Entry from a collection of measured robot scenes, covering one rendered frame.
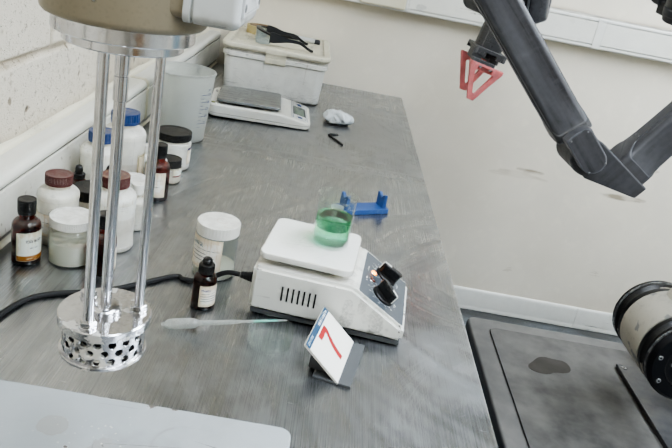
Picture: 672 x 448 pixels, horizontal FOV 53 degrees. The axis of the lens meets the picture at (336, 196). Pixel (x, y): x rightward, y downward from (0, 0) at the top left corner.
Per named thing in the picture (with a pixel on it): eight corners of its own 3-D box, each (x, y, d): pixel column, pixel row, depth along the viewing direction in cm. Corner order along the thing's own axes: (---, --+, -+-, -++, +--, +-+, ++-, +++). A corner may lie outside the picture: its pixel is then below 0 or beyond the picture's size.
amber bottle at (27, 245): (5, 258, 88) (5, 195, 85) (31, 251, 90) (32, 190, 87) (20, 269, 86) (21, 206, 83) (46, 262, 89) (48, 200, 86)
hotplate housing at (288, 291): (403, 300, 97) (415, 250, 94) (399, 349, 85) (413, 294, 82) (254, 265, 98) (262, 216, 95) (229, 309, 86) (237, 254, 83)
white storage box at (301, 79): (321, 82, 228) (329, 40, 223) (322, 109, 193) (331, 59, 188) (230, 66, 225) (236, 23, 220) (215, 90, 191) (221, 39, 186)
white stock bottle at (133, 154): (110, 192, 113) (115, 118, 108) (92, 177, 117) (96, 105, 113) (149, 187, 118) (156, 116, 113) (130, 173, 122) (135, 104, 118)
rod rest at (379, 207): (379, 206, 130) (383, 189, 128) (388, 214, 127) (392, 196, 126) (334, 208, 125) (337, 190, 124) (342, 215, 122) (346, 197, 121)
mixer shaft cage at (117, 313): (158, 330, 55) (190, 23, 46) (132, 380, 49) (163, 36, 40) (76, 316, 55) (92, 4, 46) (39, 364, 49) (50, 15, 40)
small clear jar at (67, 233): (37, 259, 89) (38, 214, 86) (69, 245, 94) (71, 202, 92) (71, 274, 87) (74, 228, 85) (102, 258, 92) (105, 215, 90)
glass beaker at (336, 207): (303, 236, 91) (313, 180, 88) (340, 236, 93) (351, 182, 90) (318, 257, 86) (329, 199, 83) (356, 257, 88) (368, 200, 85)
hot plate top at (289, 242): (361, 240, 94) (362, 235, 94) (352, 279, 83) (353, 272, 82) (278, 222, 95) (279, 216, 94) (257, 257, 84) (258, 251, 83)
